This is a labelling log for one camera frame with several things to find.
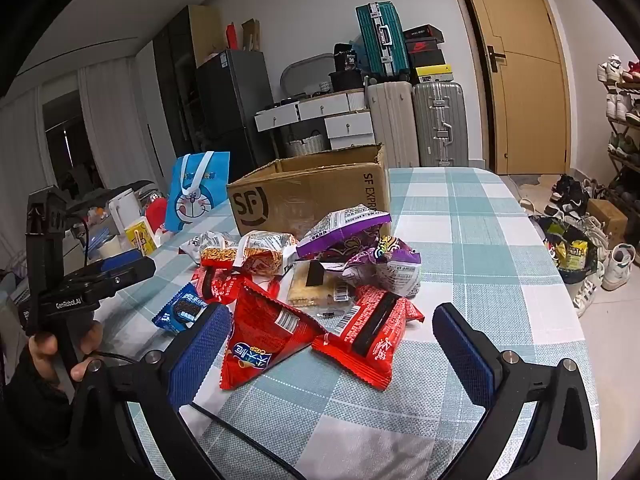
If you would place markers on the black round container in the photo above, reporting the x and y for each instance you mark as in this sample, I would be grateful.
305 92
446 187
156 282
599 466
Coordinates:
345 80

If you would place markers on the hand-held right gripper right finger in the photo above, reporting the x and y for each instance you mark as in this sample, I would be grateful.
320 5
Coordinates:
465 355

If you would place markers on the shoe rack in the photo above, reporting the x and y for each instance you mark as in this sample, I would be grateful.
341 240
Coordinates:
625 135

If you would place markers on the white drawer unit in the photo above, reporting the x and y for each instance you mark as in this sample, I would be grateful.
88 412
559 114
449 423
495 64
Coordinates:
350 127

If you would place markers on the clear cracker packet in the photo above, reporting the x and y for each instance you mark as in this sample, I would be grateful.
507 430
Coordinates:
310 285

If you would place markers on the pile of shoes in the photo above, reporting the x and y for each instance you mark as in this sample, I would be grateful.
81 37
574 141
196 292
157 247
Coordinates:
575 200

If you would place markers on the checked teal white tablecloth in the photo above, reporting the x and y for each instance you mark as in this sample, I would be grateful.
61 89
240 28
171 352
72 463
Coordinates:
450 240

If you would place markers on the blue cookie packet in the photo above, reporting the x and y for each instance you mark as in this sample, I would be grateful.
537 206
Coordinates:
177 310

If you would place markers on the dark grey fridge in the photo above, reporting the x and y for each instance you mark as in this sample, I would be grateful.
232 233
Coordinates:
235 105

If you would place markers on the black printed box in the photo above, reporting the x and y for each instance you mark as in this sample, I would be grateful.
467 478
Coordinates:
347 57

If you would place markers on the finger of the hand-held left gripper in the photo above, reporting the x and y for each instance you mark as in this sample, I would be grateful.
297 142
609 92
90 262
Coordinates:
120 261
130 275

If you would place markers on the white woven basket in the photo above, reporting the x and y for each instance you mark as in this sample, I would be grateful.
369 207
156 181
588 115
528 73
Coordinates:
305 145

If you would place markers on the purple white snack packet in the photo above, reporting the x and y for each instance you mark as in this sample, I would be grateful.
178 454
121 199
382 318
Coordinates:
340 230
395 270

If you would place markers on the small brown cardboard box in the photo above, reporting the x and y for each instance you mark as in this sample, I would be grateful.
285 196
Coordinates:
607 215

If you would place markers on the teal suitcase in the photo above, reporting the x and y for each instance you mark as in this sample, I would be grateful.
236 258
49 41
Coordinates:
380 40

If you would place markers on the yellow black shoe box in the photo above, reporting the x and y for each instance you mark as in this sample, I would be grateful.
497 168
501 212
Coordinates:
434 72

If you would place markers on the white curtain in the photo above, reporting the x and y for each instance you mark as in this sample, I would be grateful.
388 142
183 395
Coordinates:
120 120

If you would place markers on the grey plastic tub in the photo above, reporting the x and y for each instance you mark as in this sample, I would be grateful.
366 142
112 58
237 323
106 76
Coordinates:
305 72

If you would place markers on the large tan cardboard box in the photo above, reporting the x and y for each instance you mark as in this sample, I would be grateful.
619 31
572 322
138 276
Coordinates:
207 32

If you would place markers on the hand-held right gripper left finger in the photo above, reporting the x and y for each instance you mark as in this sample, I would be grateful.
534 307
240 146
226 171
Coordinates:
200 350

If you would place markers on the small red snack packet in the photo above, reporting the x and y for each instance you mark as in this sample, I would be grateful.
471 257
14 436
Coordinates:
215 285

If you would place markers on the white kettle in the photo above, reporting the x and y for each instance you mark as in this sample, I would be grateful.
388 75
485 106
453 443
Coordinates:
124 207

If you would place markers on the beige suitcase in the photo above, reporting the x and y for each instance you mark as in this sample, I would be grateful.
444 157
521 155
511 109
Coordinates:
392 125

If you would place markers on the person's left hand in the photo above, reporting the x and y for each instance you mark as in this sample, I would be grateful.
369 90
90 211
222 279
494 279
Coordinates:
42 352

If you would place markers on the wooden door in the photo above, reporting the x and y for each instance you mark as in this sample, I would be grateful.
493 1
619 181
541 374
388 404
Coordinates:
525 85

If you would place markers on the orange noodle snack packet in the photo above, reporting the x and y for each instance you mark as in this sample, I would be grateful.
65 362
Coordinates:
265 255
215 252

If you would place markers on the red plush toy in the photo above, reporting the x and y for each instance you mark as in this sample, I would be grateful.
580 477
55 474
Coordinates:
156 215

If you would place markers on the dark tall cabinet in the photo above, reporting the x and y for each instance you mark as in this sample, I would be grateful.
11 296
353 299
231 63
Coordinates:
172 75

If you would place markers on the silver suitcase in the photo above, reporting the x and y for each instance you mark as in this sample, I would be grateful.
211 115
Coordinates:
440 125

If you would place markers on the red paper bag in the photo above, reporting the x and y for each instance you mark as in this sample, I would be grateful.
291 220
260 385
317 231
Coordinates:
232 37

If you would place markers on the person's left forearm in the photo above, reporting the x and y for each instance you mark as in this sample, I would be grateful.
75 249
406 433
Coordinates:
35 420

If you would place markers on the blue cartoon tote bag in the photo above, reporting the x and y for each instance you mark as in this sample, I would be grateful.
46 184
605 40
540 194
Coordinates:
200 200

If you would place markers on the black trash bin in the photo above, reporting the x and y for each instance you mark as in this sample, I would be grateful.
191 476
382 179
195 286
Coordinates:
570 255

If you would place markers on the red black-striped snack packet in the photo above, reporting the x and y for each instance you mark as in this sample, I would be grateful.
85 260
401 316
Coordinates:
365 340

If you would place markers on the brown paper bag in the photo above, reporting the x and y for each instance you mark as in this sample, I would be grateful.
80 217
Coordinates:
251 35

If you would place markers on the red triangular snack packet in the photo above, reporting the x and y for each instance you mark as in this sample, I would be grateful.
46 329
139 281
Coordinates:
260 335

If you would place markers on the red black shoe box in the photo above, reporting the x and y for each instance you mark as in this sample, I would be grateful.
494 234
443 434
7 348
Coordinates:
422 46

